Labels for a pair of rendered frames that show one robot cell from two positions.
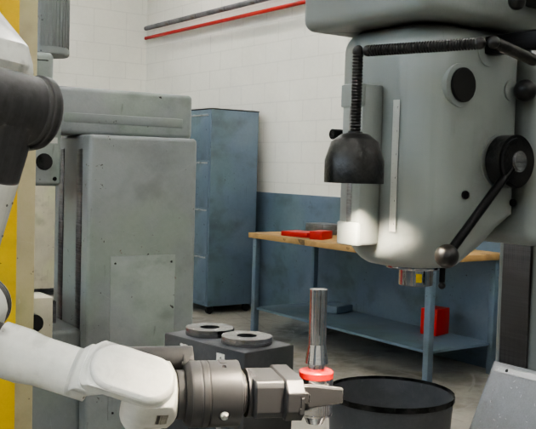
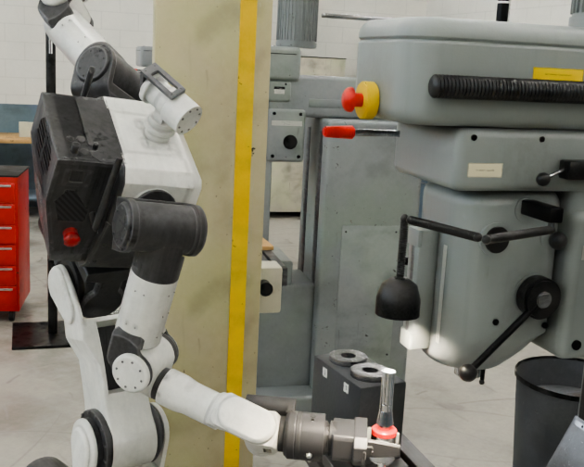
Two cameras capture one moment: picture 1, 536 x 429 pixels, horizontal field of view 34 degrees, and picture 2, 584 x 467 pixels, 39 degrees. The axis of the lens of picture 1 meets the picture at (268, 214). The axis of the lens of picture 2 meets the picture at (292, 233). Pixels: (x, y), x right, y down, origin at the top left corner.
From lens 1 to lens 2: 0.56 m
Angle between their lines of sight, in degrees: 19
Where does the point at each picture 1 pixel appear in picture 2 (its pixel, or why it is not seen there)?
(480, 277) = not seen: outside the picture
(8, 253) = (241, 238)
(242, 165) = not seen: hidden behind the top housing
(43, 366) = (190, 405)
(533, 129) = (566, 269)
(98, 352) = (223, 402)
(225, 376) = (311, 428)
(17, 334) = (175, 381)
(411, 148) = (452, 284)
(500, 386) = (575, 438)
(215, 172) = not seen: hidden behind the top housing
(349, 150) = (389, 295)
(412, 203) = (450, 325)
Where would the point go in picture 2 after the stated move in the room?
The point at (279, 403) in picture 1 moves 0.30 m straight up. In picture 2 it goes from (349, 452) to (360, 291)
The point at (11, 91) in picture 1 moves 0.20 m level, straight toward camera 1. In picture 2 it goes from (168, 226) to (145, 250)
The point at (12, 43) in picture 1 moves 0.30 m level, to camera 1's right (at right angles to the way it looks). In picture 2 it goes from (181, 174) to (334, 188)
